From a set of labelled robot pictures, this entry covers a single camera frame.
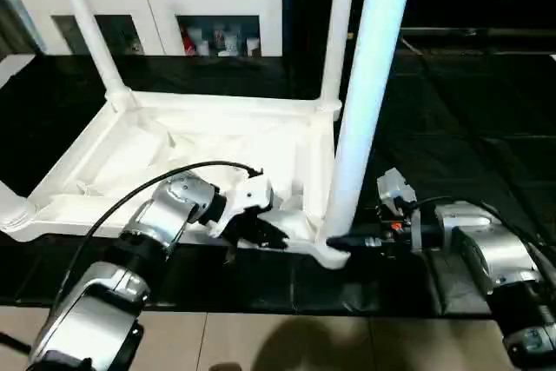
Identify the white plastic table leg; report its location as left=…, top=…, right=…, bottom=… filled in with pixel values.
left=48, top=0, right=136, bottom=109
left=323, top=0, right=418, bottom=243
left=317, top=0, right=359, bottom=118
left=0, top=182, right=36, bottom=231

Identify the white plastic table top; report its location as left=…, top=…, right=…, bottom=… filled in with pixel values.
left=0, top=84, right=350, bottom=269

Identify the black work mat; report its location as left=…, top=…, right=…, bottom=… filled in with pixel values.
left=0, top=45, right=556, bottom=320

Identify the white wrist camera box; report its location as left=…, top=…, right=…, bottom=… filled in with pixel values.
left=376, top=168, right=418, bottom=214
left=215, top=176, right=275, bottom=237

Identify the white cabinet with glass doors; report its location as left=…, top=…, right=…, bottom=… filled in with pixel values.
left=16, top=0, right=286, bottom=59

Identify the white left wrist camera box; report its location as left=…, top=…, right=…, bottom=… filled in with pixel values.
left=215, top=176, right=275, bottom=237

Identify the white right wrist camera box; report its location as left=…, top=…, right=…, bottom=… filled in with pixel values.
left=376, top=168, right=418, bottom=214

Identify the dark low furniture silver edge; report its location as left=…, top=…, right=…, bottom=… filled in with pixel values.
left=400, top=28, right=556, bottom=55

